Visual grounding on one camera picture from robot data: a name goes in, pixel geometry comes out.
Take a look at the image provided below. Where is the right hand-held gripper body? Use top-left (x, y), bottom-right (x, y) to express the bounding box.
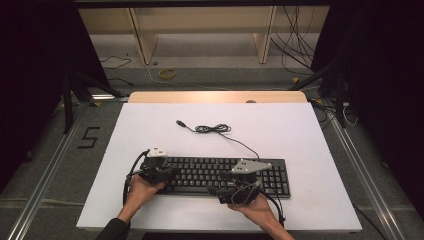
top-left (216, 159), bottom-right (273, 205)

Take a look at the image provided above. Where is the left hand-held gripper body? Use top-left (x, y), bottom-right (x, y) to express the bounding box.
top-left (139, 146), bottom-right (169, 184)

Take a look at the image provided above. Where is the black keyboard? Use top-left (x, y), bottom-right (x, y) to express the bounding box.
top-left (156, 156), bottom-right (291, 199)

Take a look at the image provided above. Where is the person's left hand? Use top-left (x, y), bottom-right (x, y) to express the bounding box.
top-left (121, 173), bottom-right (167, 218)

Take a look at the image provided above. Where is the person's right hand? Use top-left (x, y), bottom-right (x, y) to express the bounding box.
top-left (228, 194), bottom-right (279, 229)

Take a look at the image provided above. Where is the white board table cover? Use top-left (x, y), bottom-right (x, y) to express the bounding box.
top-left (75, 102), bottom-right (363, 233)

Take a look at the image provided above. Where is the yellow tape roll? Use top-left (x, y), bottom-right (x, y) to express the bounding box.
top-left (158, 68), bottom-right (177, 80)

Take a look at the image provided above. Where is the black metal stand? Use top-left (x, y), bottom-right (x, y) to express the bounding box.
top-left (288, 59), bottom-right (348, 129)
top-left (61, 71), bottom-right (124, 134)

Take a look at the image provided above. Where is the black curtain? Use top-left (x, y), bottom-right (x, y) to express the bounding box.
top-left (0, 0), bottom-right (111, 194)
top-left (311, 0), bottom-right (424, 221)

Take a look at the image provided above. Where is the left hand-held gripper cable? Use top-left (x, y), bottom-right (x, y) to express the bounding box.
top-left (122, 149), bottom-right (150, 208)

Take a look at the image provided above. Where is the black keyboard cable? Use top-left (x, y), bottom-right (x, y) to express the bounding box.
top-left (175, 119), bottom-right (261, 160)

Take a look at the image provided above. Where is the tangle of floor cables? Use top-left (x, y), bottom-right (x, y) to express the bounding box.
top-left (309, 98), bottom-right (359, 128)

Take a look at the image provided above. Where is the thin black floor cable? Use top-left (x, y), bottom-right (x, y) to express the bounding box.
top-left (99, 55), bottom-right (133, 70)

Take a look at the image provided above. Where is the light wooden furniture frame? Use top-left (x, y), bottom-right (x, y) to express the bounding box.
top-left (78, 6), bottom-right (331, 66)

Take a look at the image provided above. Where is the long aluminium floor rail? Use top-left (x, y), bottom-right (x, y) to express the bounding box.
top-left (6, 113), bottom-right (84, 240)
top-left (324, 106), bottom-right (406, 240)

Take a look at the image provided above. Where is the bundle of black cables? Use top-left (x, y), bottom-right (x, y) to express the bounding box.
top-left (269, 6), bottom-right (316, 76)

